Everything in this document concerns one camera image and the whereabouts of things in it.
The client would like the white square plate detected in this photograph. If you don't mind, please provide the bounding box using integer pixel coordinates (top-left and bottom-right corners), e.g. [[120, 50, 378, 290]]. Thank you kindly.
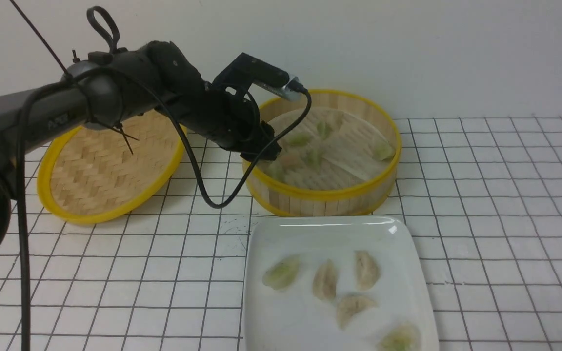
[[243, 216, 440, 351]]

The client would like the green dumpling steamer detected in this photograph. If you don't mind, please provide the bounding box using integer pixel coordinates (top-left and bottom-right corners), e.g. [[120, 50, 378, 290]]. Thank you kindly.
[[371, 137, 396, 161], [266, 161, 285, 183], [304, 148, 325, 170], [284, 133, 313, 148], [317, 120, 334, 140]]

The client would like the white steamer liner paper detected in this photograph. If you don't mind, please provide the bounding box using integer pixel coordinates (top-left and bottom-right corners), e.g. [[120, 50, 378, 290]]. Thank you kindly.
[[257, 107, 393, 191]]

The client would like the green dumpling steamer top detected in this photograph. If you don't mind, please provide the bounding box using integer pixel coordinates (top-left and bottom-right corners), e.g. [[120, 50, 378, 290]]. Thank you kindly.
[[317, 120, 334, 140]]

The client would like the bamboo steamer lid yellow rim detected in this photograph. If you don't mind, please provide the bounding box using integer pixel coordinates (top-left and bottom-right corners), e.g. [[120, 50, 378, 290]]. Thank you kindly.
[[37, 110, 185, 225]]

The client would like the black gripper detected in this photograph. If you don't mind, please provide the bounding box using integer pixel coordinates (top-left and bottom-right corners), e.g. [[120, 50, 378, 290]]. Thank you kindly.
[[171, 78, 282, 161]]

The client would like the beige dumpling on plate right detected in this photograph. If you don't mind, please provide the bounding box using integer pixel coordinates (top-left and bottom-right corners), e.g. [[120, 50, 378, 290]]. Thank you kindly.
[[355, 250, 381, 291]]

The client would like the black camera cable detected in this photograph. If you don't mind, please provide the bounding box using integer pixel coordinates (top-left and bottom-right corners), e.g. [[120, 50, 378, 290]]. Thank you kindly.
[[15, 66, 312, 351]]

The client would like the beige dumpling on plate middle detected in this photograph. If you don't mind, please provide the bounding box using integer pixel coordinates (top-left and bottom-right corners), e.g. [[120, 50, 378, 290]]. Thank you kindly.
[[312, 259, 338, 301]]

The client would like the green dumpling plate bottom right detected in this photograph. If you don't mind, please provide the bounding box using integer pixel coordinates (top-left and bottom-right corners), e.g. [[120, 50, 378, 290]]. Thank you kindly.
[[376, 322, 422, 351]]

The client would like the bamboo steamer basket yellow rim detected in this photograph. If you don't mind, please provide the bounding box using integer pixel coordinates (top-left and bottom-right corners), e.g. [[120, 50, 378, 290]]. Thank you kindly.
[[246, 89, 402, 217]]

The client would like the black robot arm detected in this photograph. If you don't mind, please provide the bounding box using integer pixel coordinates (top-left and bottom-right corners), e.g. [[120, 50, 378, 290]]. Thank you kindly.
[[0, 41, 305, 244]]

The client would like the beige dumpling on plate lower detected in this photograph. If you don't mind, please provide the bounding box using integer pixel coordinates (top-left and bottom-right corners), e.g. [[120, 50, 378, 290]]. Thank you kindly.
[[335, 294, 378, 330]]

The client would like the beige dumpling on plate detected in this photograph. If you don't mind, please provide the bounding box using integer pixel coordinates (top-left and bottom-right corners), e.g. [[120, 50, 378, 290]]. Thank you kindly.
[[312, 259, 338, 301], [335, 294, 378, 330], [355, 250, 381, 291]]

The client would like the green dumpling on plate left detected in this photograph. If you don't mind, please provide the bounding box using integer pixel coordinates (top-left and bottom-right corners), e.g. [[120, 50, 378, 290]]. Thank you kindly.
[[262, 255, 301, 291]]

